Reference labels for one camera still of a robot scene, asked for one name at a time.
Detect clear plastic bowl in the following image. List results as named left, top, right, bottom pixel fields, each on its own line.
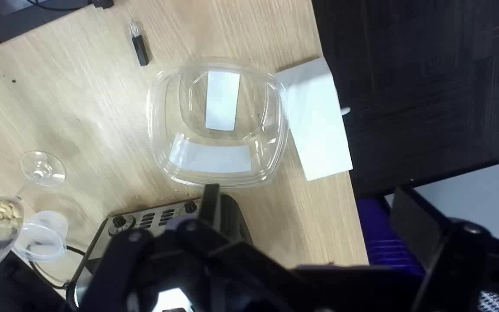
left=145, top=57, right=290, bottom=188

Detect clear wine glass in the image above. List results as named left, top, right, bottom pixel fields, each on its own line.
left=0, top=149, right=69, bottom=284

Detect white rectangular box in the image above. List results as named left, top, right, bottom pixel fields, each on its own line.
left=275, top=55, right=354, bottom=182

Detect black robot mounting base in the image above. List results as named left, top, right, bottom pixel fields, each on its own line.
left=0, top=0, right=115, bottom=45

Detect black and silver toaster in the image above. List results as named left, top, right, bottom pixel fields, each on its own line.
left=65, top=182, right=254, bottom=312

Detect stacked blue bins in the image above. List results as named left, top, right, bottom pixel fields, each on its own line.
left=356, top=194, right=429, bottom=279

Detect black marker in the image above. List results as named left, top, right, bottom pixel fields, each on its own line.
left=126, top=19, right=154, bottom=67

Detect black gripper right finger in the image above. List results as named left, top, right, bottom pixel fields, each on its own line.
left=387, top=183, right=499, bottom=312

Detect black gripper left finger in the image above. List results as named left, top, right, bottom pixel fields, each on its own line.
left=77, top=214, right=299, bottom=312

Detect small clear plastic cup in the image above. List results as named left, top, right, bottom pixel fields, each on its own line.
left=13, top=208, right=70, bottom=263

